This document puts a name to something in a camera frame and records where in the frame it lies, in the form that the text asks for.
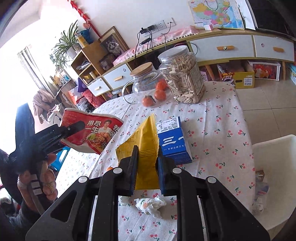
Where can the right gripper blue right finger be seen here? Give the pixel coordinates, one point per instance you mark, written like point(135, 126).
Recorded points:
point(167, 181)

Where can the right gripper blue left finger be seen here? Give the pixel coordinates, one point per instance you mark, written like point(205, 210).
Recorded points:
point(127, 178)

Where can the yellow snack bag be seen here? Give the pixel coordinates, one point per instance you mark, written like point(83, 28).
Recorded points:
point(147, 140)

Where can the red snack bag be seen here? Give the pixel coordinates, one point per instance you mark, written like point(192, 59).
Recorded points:
point(97, 133)

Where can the white plastic trash bin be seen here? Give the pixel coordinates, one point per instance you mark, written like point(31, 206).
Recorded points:
point(276, 158)

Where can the person's left hand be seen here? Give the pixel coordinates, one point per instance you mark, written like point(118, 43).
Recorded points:
point(47, 178)

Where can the crumpled white tissue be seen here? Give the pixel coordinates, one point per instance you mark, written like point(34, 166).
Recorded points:
point(150, 206)

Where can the blue rectangular box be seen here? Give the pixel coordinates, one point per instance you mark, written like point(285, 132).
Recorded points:
point(173, 142)

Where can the cherry print tablecloth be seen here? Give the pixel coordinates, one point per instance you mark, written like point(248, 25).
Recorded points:
point(220, 146)

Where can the orange tangerine front left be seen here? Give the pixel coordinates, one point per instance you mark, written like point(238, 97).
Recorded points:
point(148, 101)

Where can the orange tangerine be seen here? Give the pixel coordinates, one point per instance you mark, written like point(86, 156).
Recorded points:
point(148, 101)
point(161, 85)
point(160, 95)

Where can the orange tangerine front right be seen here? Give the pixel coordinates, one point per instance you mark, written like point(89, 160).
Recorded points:
point(160, 95)

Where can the glass jar with wooden lid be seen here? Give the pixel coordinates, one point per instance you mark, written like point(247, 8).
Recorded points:
point(144, 80)

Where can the orange tangerine back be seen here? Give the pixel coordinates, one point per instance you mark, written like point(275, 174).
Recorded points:
point(161, 85)

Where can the wooden open shelf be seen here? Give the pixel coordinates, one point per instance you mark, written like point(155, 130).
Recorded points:
point(87, 64)

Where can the clear jar of biscuits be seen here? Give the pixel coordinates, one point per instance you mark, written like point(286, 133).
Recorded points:
point(180, 69)

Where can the green potted plant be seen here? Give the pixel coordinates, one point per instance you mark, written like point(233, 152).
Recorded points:
point(67, 40)

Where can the yellow cardboard box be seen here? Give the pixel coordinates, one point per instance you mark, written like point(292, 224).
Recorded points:
point(240, 74)

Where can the framed cat picture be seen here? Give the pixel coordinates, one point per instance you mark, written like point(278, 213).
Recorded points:
point(113, 42)

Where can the white wooden tv cabinet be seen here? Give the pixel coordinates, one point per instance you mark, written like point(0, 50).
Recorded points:
point(211, 47)

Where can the pink cloth cover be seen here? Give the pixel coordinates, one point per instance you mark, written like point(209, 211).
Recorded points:
point(162, 39)

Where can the white red gift box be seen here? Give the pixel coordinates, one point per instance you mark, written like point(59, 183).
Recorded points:
point(266, 70)

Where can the small white pink box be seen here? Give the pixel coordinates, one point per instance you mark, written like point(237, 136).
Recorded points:
point(208, 27)

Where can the colourful map board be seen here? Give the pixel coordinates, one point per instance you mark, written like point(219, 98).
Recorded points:
point(218, 13)

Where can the black microwave oven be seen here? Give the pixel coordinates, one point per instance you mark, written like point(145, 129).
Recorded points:
point(266, 17)

